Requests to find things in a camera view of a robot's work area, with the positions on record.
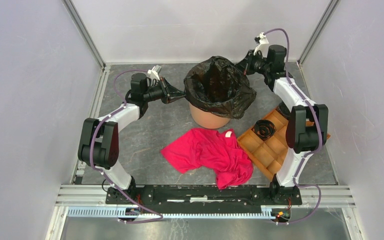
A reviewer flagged dark green bag roll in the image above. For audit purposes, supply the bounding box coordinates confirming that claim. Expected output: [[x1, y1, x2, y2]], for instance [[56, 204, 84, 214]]
[[276, 101, 291, 120]]

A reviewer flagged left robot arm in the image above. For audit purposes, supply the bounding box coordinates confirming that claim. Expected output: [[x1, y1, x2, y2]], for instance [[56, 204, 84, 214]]
[[77, 65, 185, 204]]

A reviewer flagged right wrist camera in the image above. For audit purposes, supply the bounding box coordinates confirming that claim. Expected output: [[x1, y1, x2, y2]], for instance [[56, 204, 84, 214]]
[[253, 32, 270, 56]]

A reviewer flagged red cloth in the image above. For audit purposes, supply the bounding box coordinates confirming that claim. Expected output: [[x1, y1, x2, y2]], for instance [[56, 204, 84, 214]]
[[160, 128, 254, 190]]

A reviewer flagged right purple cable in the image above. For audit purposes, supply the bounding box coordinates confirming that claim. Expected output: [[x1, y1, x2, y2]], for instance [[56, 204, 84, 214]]
[[264, 27, 324, 225]]

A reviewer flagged black trash bag roll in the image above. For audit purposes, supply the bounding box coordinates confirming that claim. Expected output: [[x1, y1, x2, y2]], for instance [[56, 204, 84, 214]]
[[253, 119, 276, 141]]

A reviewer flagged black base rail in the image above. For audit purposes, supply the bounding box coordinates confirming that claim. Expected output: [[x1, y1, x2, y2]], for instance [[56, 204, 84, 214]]
[[105, 184, 303, 215]]

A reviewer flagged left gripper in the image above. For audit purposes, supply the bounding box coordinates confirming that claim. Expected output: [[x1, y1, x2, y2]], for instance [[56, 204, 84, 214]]
[[143, 77, 187, 105]]

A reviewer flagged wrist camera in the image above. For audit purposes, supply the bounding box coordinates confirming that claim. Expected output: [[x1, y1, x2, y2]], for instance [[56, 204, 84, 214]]
[[147, 65, 162, 81], [253, 32, 270, 56]]

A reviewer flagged orange compartment tray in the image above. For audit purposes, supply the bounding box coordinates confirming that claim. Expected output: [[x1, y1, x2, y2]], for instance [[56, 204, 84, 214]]
[[236, 106, 331, 181]]

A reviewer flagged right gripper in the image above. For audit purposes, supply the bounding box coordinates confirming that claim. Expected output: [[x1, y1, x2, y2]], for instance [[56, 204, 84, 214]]
[[233, 49, 270, 76]]

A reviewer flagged orange trash bin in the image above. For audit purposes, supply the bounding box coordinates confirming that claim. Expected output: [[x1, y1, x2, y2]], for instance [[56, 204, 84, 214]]
[[189, 103, 231, 129]]

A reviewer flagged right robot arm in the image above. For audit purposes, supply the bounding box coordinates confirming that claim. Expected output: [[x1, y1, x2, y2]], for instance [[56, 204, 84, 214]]
[[236, 44, 329, 204]]

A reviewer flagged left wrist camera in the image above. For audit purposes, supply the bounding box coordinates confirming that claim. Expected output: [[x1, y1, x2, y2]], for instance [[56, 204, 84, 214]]
[[147, 65, 162, 81]]

